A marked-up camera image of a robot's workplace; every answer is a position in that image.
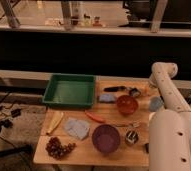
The black handled tool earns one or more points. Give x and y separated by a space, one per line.
114 89

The small metal can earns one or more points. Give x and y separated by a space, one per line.
131 138

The blue sponge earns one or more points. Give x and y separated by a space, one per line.
106 98

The orange apple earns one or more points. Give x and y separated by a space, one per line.
146 90

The small dark metal object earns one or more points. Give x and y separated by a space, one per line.
134 92

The purple bowl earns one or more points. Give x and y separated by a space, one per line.
106 138

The yellow banana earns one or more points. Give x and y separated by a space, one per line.
57 117

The bunch of red grapes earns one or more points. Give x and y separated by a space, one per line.
57 150

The black smartphone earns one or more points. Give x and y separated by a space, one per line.
147 147

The orange bowl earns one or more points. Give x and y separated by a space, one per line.
126 104

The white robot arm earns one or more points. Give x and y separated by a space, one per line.
169 128

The metal fork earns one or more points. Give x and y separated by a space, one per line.
130 125

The light blue cloth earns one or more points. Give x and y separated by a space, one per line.
77 128

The blue cup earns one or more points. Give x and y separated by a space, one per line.
155 104

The green plastic tray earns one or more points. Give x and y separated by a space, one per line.
70 91

